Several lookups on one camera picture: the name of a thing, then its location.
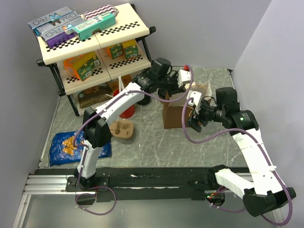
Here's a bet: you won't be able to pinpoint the cream checkered shelf rack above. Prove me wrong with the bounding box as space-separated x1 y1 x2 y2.
37 3 156 116

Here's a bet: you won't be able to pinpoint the blue Doritos chip bag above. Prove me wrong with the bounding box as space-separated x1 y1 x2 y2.
48 131 112 166

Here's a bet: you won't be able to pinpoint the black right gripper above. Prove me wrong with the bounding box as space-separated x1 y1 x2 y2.
184 99 225 133

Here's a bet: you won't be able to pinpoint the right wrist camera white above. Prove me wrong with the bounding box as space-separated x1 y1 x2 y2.
187 90 203 114

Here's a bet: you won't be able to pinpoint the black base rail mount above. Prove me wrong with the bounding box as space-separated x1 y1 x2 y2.
59 166 262 205

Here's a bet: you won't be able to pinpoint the green orange snack box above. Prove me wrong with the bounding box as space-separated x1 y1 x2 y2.
77 62 95 81
81 55 101 69

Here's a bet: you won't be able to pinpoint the brown pulp cup carrier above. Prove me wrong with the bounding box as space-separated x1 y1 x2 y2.
109 120 134 140

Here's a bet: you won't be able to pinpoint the brown paper takeout bag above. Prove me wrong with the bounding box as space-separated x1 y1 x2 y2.
162 80 212 129

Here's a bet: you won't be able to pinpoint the red ribbed plastic cup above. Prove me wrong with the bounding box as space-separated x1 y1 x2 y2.
113 89 135 119

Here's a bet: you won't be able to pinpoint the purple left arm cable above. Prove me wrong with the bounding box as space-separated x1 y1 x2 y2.
72 64 194 216

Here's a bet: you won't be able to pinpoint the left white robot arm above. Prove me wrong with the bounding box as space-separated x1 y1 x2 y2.
73 57 193 191

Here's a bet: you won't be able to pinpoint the brown snack bag lower shelf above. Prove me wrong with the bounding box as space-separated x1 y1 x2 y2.
77 85 113 109

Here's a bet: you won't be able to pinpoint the black coffee cup lids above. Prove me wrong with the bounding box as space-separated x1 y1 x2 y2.
137 99 151 106

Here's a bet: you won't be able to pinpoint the purple wavy pouch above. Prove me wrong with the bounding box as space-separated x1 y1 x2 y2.
83 4 119 20

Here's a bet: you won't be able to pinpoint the silver RO foil box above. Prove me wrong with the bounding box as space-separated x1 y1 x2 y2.
28 7 80 36

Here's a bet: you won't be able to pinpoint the white wrapped straw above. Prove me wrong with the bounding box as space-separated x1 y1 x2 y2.
118 76 124 92

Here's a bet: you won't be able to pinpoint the purple RO foil box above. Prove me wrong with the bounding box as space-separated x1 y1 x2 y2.
41 24 76 48

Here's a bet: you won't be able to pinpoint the teal foil box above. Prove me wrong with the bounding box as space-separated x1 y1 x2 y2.
72 11 116 40

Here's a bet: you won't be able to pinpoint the brown paper coffee cup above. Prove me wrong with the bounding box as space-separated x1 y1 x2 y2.
157 89 168 100

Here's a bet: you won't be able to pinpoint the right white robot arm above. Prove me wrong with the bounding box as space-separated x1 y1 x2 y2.
182 87 296 221

